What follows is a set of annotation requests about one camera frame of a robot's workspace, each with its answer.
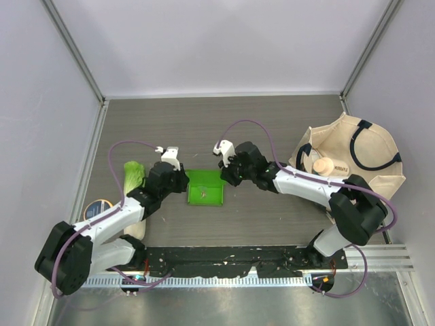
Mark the round blue yellow tin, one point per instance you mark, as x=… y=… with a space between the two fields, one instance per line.
x=96 y=207

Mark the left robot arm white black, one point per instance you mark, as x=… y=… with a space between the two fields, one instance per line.
x=72 y=253

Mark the beige cap bottle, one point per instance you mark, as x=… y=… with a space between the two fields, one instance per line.
x=323 y=166

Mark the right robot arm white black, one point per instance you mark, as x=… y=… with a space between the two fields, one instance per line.
x=356 y=211

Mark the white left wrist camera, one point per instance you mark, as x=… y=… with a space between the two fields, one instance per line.
x=169 y=155

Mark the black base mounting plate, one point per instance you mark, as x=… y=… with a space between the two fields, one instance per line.
x=233 y=262

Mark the beige canvas tote bag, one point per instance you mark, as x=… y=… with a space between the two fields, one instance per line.
x=362 y=147

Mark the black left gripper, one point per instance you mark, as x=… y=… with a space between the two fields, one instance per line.
x=183 y=180

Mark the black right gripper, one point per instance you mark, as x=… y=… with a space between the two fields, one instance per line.
x=226 y=172

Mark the green paper box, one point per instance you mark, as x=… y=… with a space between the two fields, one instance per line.
x=208 y=180

